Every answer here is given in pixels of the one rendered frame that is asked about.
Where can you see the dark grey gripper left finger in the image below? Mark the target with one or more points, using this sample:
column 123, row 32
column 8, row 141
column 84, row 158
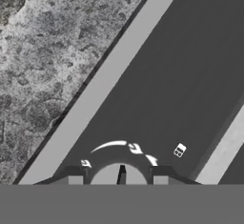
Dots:
column 75, row 174

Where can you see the dark grey hob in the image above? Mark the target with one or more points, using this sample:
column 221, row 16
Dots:
column 165, row 75

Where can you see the grey round hob knob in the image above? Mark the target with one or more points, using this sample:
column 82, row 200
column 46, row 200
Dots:
column 106, row 175

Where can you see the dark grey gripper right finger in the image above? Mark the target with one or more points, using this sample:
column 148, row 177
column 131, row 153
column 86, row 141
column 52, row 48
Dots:
column 160, row 173

